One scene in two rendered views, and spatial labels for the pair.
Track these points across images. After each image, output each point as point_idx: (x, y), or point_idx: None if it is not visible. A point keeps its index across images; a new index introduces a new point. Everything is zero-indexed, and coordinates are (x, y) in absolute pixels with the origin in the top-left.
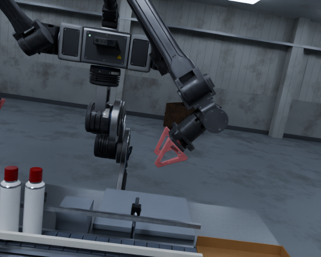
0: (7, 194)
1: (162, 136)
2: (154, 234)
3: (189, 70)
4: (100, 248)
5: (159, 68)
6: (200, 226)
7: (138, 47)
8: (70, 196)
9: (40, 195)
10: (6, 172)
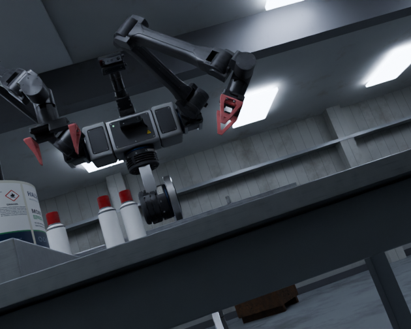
0: (108, 217)
1: (218, 117)
2: None
3: (210, 51)
4: None
5: (189, 108)
6: (295, 183)
7: (162, 115)
8: None
9: (137, 210)
10: (100, 198)
